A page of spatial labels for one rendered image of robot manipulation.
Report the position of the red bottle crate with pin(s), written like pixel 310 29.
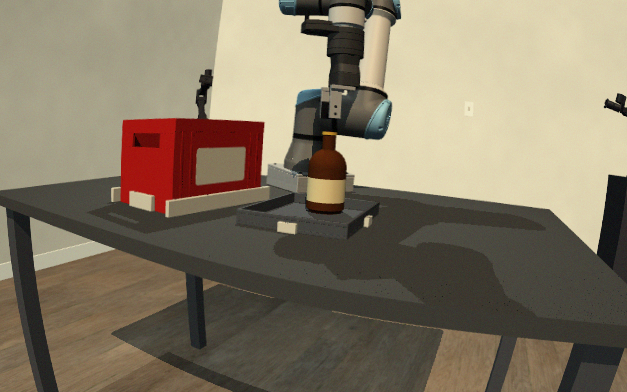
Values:
pixel 190 157

